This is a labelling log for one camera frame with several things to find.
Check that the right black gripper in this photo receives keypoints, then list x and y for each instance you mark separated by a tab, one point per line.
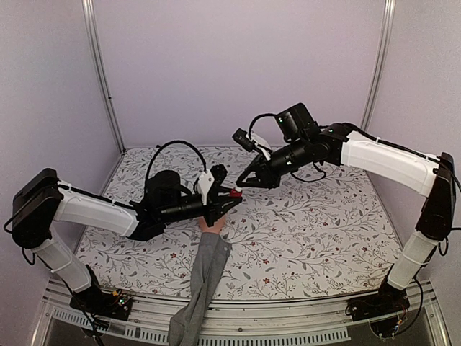
265	178

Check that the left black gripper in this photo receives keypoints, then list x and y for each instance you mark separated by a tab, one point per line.
217	202

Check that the red nail polish bottle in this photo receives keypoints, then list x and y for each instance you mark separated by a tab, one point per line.
236	193

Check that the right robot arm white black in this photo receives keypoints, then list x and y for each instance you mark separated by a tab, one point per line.
344	144

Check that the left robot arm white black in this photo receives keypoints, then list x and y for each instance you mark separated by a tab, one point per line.
46	199

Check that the person's hand on table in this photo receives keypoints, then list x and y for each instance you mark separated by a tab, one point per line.
216	228

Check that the floral patterned table cloth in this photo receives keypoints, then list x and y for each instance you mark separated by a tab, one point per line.
320	233

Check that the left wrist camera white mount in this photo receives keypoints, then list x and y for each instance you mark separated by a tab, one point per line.
209	183

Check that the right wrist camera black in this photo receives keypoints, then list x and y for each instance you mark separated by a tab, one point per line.
252	142

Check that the front aluminium rail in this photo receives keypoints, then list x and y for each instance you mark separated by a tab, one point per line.
308	321

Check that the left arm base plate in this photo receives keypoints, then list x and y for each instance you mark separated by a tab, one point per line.
114	305

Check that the right aluminium frame post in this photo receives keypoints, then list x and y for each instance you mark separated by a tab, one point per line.
382	51

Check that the aluminium frame post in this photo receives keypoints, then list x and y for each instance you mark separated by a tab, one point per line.
96	53
382	51

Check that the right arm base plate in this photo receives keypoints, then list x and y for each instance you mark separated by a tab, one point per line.
390	307

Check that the left aluminium frame post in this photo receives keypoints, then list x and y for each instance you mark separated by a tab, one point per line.
96	53

